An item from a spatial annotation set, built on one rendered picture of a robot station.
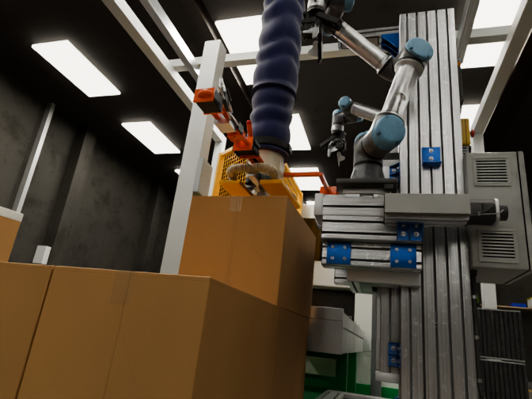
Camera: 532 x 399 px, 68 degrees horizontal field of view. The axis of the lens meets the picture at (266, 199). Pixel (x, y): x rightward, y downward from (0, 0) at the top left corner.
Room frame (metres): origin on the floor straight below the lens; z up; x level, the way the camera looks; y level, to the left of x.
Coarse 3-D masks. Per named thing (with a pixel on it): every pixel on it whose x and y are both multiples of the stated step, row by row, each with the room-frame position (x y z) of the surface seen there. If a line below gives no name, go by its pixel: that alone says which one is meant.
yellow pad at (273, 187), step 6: (264, 180) 1.55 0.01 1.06; (270, 180) 1.55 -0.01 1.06; (276, 180) 1.54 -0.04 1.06; (282, 180) 1.53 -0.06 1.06; (264, 186) 1.59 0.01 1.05; (270, 186) 1.58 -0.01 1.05; (276, 186) 1.57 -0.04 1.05; (282, 186) 1.57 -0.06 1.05; (270, 192) 1.66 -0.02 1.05; (276, 192) 1.65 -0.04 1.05; (282, 192) 1.64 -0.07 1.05; (288, 192) 1.64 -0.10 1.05; (294, 198) 1.74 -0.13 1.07; (294, 204) 1.79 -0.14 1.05
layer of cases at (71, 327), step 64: (0, 320) 0.96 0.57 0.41; (64, 320) 0.91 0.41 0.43; (128, 320) 0.86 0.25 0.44; (192, 320) 0.82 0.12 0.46; (256, 320) 1.15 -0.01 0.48; (0, 384) 0.95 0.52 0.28; (64, 384) 0.90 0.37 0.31; (128, 384) 0.85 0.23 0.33; (192, 384) 0.81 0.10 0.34; (256, 384) 1.21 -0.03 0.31
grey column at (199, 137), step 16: (208, 48) 3.04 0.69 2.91; (224, 48) 3.10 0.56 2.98; (208, 64) 3.03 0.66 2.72; (208, 80) 3.02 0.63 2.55; (192, 112) 3.05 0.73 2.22; (192, 128) 3.04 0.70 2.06; (208, 128) 3.07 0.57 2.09; (192, 144) 3.03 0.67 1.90; (208, 144) 3.12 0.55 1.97; (192, 160) 3.02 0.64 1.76; (192, 176) 3.01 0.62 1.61; (176, 192) 3.05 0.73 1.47; (192, 192) 3.01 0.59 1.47; (176, 208) 3.04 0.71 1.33; (176, 224) 3.03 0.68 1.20; (176, 240) 3.03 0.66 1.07; (176, 256) 3.02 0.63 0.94; (160, 272) 3.05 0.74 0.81; (176, 272) 3.01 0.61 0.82
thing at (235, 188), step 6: (222, 180) 1.62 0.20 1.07; (228, 180) 1.61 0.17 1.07; (234, 180) 1.60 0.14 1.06; (240, 180) 1.60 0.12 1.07; (222, 186) 1.65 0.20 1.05; (228, 186) 1.64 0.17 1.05; (234, 186) 1.63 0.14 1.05; (240, 186) 1.62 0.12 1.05; (234, 192) 1.72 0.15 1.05; (240, 192) 1.71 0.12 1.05; (246, 192) 1.70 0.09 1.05
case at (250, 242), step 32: (192, 224) 1.50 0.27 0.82; (224, 224) 1.46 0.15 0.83; (256, 224) 1.41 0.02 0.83; (288, 224) 1.42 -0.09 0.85; (192, 256) 1.49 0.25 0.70; (224, 256) 1.45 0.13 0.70; (256, 256) 1.41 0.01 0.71; (288, 256) 1.46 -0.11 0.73; (256, 288) 1.40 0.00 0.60; (288, 288) 1.50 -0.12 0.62
